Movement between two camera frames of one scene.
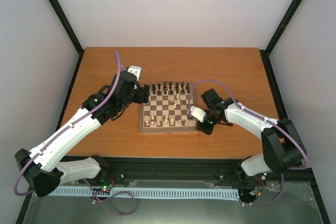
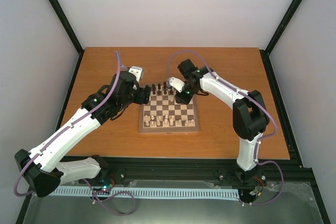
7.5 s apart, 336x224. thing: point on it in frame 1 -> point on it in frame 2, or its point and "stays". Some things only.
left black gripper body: [143, 97] stays
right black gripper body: [209, 129] -> [187, 98]
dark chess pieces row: [170, 88] stays
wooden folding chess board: [166, 110] stays
